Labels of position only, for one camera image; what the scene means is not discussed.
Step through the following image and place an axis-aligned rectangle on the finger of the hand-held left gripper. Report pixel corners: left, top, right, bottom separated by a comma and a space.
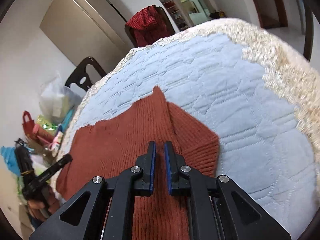
35, 154, 73, 183

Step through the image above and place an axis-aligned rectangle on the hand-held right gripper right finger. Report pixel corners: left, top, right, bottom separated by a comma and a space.
164, 141, 292, 240

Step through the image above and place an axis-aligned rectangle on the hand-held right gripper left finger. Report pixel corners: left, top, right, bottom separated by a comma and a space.
29, 141, 157, 240

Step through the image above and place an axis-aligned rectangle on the rust red knit sweater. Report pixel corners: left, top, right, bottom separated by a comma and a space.
55, 86, 220, 240

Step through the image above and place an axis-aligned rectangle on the person's left hand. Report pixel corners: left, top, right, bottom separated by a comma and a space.
27, 186, 61, 222

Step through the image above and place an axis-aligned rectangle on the pink bottle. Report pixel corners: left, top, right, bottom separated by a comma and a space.
32, 124, 54, 144

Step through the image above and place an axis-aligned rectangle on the red tote bag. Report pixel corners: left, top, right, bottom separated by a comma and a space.
22, 110, 35, 140

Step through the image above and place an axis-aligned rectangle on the green patterned packet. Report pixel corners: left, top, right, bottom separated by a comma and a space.
36, 115, 57, 134

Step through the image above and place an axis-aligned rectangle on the white plastic bag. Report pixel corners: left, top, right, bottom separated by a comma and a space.
39, 74, 83, 124

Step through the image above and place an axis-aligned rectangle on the blue quilted lace-trimmed table cover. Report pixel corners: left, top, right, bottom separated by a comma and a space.
54, 17, 320, 240

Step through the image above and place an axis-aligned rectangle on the dark wooden chair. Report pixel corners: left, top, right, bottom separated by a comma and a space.
301, 0, 314, 62
125, 5, 175, 48
65, 57, 107, 92

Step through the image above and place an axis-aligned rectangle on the red checked garment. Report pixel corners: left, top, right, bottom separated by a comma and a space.
125, 5, 173, 48

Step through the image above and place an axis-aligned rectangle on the beige refrigerator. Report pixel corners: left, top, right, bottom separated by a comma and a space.
39, 0, 135, 73

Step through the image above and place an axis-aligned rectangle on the shoe rack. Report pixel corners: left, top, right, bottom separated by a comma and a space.
162, 0, 188, 30

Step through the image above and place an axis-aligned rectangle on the brown wooden door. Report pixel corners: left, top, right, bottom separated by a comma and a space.
245, 0, 288, 29

